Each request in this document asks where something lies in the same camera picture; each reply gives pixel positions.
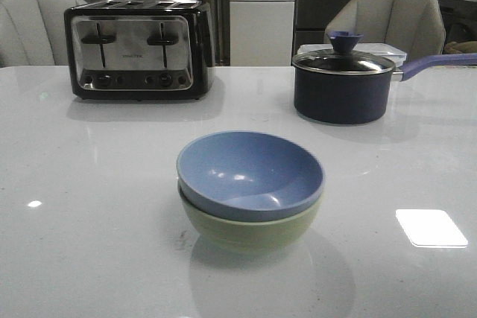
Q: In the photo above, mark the blue bowl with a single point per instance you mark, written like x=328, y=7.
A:
x=249, y=176

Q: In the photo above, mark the green bowl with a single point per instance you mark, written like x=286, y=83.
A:
x=249, y=236

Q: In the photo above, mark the dark blue saucepan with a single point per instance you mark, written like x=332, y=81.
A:
x=358, y=99

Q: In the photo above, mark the glass pot lid blue knob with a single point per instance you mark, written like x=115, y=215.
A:
x=342, y=58

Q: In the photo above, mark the white cabinet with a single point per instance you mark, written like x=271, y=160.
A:
x=261, y=32

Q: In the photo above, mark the black and silver toaster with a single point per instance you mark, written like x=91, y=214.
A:
x=140, y=50

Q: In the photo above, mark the clear plastic container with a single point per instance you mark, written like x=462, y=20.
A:
x=378, y=49

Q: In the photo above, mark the beige armchair right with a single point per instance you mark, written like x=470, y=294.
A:
x=413, y=26

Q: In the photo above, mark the beige armchair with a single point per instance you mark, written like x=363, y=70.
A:
x=33, y=32
x=413, y=26

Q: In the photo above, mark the beige armchair left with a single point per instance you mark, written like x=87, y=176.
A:
x=33, y=32

